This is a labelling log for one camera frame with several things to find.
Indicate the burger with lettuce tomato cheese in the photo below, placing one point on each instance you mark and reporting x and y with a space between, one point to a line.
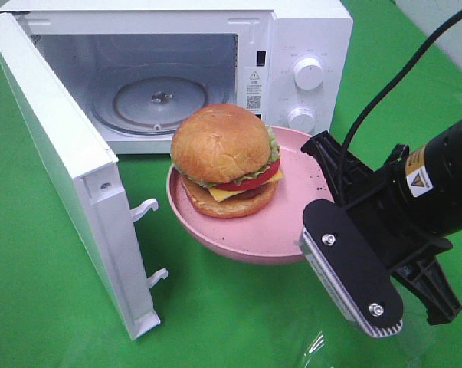
228 159

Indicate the white microwave door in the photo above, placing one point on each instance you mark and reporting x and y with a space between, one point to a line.
84 172

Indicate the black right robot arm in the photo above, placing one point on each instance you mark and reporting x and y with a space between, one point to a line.
385 226

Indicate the upper white round knob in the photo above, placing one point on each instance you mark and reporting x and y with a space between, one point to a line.
308 73

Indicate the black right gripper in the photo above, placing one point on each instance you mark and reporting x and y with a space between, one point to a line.
400 209

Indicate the lower white round knob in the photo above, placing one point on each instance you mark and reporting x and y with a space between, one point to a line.
302 119

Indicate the clear plastic film piece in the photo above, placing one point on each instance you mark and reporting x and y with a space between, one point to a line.
314 354

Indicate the white round knob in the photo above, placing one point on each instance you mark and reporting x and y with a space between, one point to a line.
308 73
302 119

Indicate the white microwave oven body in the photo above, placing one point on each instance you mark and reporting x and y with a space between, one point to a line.
260 41

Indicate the pink round plate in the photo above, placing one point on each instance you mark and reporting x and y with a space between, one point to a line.
270 236

